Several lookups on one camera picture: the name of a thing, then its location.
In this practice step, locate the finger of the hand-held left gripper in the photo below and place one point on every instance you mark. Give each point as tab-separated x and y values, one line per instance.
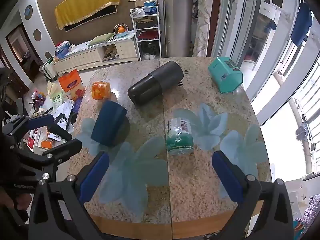
63	149
41	122

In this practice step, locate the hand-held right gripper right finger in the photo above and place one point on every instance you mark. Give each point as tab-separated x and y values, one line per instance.
228	180

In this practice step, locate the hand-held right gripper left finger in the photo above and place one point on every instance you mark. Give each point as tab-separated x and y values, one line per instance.
93	178

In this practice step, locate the dark blue cup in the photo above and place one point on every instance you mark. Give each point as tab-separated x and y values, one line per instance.
108	123

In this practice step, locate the person's left hand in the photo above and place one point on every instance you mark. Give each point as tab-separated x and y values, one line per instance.
21	202

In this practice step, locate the pile of papers and packets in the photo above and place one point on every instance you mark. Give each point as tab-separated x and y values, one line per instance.
53	111

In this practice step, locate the orange carton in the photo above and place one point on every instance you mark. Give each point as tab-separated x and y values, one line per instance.
70	82

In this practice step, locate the white suitcase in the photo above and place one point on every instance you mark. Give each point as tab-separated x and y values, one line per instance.
48	70

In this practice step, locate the green label plastic bottle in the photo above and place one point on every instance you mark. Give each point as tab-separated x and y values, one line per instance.
180	136

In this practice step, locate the orange plastic jar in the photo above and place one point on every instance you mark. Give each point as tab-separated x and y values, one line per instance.
100	90

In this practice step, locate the dark slippers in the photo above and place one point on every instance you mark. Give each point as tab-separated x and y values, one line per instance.
301	130

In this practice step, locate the white low cabinet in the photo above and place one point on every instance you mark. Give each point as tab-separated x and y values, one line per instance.
97	53

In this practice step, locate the green cushion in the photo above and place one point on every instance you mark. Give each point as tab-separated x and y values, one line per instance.
102	40

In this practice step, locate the teal box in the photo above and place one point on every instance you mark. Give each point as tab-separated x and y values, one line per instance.
226	75

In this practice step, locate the black thermos flask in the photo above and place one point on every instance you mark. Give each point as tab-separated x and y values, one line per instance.
156	83

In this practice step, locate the fruit bowl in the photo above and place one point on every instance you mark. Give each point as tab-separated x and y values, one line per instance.
120	31

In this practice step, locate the yellow cloth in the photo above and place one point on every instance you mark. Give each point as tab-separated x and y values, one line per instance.
87	3

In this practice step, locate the white metal shelf rack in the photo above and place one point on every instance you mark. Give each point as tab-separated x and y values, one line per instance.
147	33

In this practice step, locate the blue and white box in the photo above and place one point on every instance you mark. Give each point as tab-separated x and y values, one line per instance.
151	8

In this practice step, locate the patterned curtain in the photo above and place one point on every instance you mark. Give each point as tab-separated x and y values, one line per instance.
203	17

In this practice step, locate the grey standing air conditioner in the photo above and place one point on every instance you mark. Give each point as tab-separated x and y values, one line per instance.
176	17

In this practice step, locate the hanging blue garment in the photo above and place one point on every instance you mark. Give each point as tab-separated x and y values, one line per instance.
301	25

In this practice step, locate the brown round wall disc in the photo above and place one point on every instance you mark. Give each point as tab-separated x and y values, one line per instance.
37	33
47	54

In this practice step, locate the blue round wall disc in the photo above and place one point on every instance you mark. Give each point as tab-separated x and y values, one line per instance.
28	11

